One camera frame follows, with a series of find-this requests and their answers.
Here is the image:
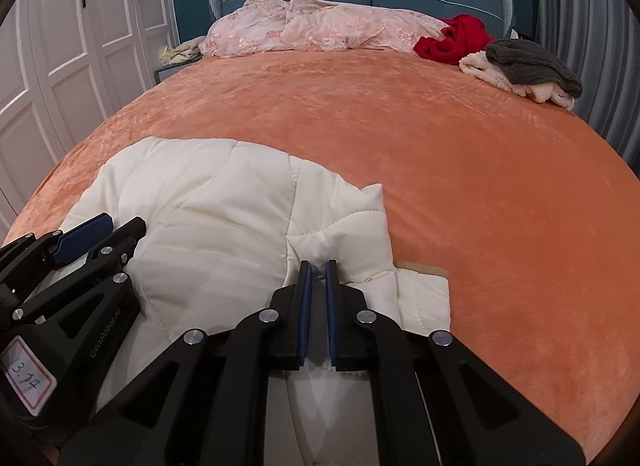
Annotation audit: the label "pink floral quilt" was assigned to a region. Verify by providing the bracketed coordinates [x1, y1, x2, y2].
[200, 0, 451, 57]

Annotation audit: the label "grey fleece garment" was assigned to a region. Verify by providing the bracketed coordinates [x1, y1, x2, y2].
[485, 38, 583, 99]

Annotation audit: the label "pale yellow cloth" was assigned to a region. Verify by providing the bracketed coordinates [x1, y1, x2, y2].
[159, 37, 207, 65]

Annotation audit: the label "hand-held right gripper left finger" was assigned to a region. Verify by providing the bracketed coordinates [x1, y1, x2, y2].
[59, 261, 313, 466]

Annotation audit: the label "cream quilted jacket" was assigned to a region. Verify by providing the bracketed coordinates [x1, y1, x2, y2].
[60, 137, 453, 466]

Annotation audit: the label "white panelled wardrobe doors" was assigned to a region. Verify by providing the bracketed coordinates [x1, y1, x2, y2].
[0, 0, 178, 241]

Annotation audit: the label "cream fleece garment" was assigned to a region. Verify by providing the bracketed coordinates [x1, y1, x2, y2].
[459, 50, 576, 111]

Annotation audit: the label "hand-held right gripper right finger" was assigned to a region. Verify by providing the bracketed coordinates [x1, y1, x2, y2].
[325, 260, 586, 466]

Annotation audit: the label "grey pleated curtain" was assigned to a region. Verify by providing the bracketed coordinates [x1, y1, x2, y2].
[530, 0, 640, 171]

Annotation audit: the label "grey nightstand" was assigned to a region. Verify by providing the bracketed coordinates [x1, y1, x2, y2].
[154, 58, 203, 84]

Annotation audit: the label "orange plush blanket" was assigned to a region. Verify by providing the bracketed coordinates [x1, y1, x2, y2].
[0, 48, 640, 466]

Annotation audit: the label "red garment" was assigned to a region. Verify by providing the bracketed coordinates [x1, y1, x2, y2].
[413, 14, 496, 65]

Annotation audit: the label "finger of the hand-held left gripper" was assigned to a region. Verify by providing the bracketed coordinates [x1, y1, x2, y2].
[0, 212, 115, 297]
[10, 217, 148, 324]

